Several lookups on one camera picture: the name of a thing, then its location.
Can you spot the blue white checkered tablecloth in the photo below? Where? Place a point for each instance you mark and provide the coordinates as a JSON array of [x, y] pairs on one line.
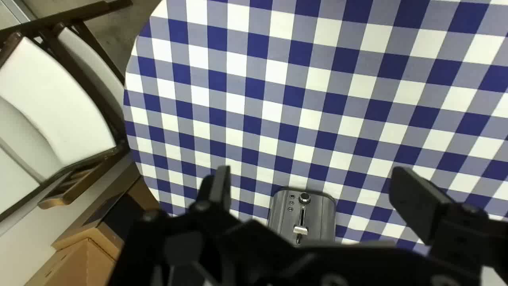
[[327, 95]]

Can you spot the dark wooden frame white panels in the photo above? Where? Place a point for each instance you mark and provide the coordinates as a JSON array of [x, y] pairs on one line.
[[47, 105]]

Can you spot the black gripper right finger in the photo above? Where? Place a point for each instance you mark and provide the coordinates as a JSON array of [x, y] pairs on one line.
[[417, 204]]

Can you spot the silver metal toaster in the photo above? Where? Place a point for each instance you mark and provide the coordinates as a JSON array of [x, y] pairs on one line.
[[301, 211]]

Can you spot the wooden cabinet with dark band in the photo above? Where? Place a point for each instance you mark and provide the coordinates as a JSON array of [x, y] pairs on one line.
[[89, 248]]

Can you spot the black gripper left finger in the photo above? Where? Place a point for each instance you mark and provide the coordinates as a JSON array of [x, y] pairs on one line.
[[220, 186]]

